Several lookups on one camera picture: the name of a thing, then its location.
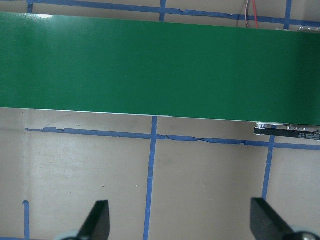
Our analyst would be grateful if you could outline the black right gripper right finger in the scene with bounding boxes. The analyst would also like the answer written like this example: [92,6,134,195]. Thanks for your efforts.
[250,197,302,240]

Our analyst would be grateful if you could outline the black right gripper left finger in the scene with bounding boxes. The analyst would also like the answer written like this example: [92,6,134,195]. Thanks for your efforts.
[77,200,111,240]

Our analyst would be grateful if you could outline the green conveyor belt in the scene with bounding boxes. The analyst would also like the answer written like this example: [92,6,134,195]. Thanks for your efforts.
[0,12,320,140]

